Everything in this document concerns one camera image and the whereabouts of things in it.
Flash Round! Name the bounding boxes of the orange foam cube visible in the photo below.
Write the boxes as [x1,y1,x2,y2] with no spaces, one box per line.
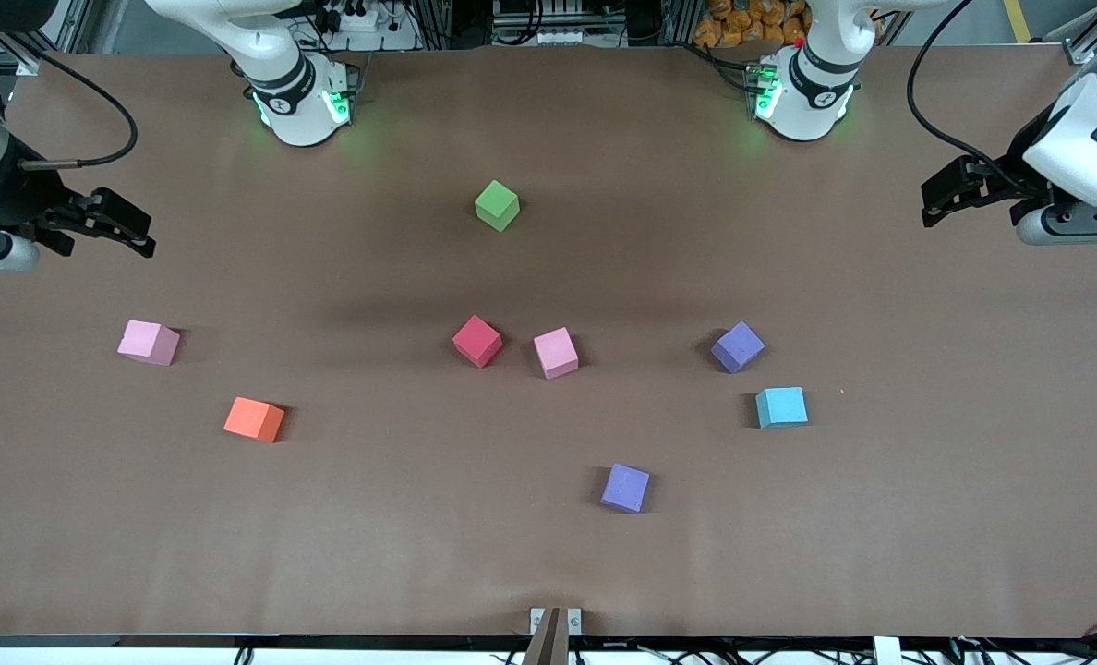
[223,397,285,443]

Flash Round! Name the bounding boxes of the purple foam cube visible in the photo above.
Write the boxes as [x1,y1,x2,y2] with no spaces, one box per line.
[601,463,651,514]
[711,321,765,374]

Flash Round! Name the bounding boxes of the green foam cube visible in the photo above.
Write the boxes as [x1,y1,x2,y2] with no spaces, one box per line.
[475,180,521,233]

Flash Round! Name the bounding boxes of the crimson foam cube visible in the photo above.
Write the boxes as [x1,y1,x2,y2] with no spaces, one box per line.
[452,315,503,369]

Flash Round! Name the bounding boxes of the pale pink foam cube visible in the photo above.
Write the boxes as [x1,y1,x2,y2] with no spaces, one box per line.
[117,320,181,367]

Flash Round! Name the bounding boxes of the cyan foam cube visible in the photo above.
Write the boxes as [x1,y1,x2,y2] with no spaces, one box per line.
[755,386,809,429]

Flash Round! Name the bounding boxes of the orange snack bag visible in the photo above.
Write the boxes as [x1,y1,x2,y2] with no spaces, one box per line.
[696,0,813,49]

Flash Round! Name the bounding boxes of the white power strip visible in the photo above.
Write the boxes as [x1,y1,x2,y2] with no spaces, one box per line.
[313,0,392,34]

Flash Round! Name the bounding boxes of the white electronics unit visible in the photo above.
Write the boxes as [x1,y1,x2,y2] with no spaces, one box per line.
[491,0,625,45]

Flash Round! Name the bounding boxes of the brown table cover sheet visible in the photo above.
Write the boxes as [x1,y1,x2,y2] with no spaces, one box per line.
[0,42,1097,640]

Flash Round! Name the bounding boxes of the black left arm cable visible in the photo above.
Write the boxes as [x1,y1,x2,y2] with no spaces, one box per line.
[907,0,1048,197]

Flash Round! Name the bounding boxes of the aluminium frame profile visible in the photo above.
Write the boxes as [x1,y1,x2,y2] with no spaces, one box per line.
[1045,14,1097,67]
[0,0,97,77]

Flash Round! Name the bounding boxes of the black base cable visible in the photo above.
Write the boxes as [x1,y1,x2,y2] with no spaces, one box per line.
[692,39,760,91]

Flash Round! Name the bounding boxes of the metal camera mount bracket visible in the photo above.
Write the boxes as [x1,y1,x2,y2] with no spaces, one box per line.
[523,607,584,665]

